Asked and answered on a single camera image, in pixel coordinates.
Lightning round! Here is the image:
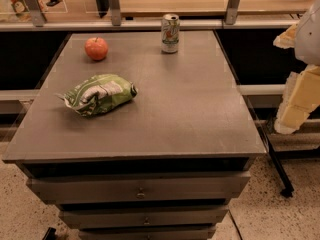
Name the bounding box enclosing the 7up soda can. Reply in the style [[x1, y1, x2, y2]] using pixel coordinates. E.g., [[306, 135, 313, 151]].
[[161, 14, 180, 53]]

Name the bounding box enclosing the grey drawer cabinet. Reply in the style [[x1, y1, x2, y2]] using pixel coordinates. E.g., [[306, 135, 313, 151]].
[[3, 31, 265, 240]]

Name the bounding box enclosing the red apple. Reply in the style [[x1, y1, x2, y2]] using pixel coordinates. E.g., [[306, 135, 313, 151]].
[[85, 37, 108, 61]]

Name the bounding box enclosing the small black object on shelf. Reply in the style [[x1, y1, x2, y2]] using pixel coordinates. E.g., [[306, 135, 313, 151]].
[[46, 0, 62, 7]]

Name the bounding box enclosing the black floor stand leg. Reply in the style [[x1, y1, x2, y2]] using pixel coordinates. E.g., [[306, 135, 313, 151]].
[[254, 117, 295, 199]]

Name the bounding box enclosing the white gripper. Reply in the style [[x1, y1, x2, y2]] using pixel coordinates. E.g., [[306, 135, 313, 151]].
[[273, 0, 320, 134]]

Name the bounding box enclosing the green chip bag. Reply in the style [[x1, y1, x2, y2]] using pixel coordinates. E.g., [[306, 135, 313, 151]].
[[56, 74, 138, 117]]

